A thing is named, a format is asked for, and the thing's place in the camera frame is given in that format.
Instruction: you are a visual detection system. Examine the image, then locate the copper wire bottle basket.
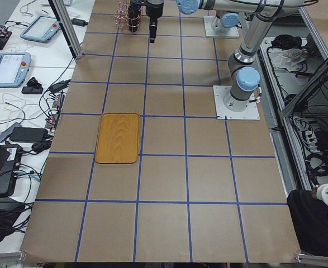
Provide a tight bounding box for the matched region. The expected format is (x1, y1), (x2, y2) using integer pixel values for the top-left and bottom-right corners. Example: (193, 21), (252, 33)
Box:
(114, 1), (141, 31)

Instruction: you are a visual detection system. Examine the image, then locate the black gripper near basket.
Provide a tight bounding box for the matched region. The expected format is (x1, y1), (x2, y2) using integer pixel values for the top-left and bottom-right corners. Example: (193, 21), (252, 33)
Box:
(146, 4), (163, 44)

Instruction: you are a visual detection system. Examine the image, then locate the wooden tray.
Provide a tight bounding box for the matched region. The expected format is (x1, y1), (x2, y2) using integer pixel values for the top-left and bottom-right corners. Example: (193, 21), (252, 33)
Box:
(94, 113), (140, 164)

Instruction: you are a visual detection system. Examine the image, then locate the black power adapter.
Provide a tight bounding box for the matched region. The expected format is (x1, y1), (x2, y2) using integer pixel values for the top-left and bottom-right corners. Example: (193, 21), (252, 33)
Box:
(9, 127), (47, 143)

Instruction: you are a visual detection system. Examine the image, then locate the crumpled white cloth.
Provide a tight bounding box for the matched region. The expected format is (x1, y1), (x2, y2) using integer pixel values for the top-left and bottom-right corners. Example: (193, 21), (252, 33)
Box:
(272, 48), (308, 72)

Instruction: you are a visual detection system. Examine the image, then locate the teach pendant tablet far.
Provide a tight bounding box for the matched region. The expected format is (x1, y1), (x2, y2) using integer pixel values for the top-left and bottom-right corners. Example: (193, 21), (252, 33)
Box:
(20, 16), (61, 43)

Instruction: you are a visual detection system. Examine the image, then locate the person in white hoodie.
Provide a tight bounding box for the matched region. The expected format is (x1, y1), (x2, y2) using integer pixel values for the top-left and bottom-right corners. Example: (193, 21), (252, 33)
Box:
(287, 184), (328, 257)

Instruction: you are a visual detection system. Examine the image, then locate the robot arm near tray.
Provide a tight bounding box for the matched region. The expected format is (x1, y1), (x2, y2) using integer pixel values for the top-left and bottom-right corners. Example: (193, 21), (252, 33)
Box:
(176, 1), (318, 74)

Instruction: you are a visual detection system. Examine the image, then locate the aluminium frame post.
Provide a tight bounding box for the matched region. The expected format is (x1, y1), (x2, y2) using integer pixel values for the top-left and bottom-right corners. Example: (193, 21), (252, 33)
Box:
(48, 0), (83, 61)

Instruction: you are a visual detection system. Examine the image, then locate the teach pendant tablet near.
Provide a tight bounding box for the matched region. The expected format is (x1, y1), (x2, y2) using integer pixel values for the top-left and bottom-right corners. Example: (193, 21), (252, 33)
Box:
(0, 52), (32, 88)

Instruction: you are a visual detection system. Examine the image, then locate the second white robot base plate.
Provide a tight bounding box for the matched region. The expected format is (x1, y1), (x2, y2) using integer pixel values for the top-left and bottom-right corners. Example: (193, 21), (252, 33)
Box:
(203, 13), (239, 39)

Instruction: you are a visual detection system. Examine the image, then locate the teach pendant tablet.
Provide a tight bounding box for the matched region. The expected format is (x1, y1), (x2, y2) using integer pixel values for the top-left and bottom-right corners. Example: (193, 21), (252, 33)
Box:
(20, 16), (61, 43)
(0, 52), (32, 88)

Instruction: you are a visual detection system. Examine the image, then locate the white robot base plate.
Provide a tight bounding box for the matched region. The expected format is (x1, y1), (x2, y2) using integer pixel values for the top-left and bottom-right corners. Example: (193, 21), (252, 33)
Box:
(213, 85), (260, 121)

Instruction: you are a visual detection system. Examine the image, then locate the black laptop computer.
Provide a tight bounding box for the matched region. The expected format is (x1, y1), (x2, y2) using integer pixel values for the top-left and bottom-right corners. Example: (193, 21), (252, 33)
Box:
(0, 144), (22, 198)

